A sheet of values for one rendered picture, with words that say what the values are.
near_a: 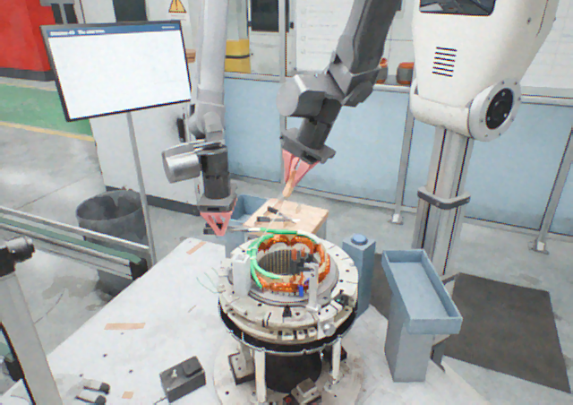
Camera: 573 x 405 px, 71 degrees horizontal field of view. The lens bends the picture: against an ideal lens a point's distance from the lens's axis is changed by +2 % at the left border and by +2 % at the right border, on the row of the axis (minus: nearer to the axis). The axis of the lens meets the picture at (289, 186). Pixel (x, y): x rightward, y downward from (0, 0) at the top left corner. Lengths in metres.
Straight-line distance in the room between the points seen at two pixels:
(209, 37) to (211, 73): 0.07
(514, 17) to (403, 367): 0.82
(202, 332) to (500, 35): 1.06
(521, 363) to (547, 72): 1.67
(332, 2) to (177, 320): 2.34
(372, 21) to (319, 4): 2.45
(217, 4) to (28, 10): 3.60
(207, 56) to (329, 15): 2.25
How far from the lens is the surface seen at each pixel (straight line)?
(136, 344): 1.29
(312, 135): 0.74
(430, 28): 1.06
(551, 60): 2.96
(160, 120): 3.23
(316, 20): 3.07
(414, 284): 1.07
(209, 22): 0.87
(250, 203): 1.36
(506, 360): 2.45
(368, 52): 0.66
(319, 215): 1.22
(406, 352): 1.10
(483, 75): 0.98
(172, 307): 1.37
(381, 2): 0.61
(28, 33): 4.47
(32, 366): 0.73
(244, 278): 0.85
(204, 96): 0.82
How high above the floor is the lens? 1.68
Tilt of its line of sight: 26 degrees down
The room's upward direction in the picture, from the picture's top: straight up
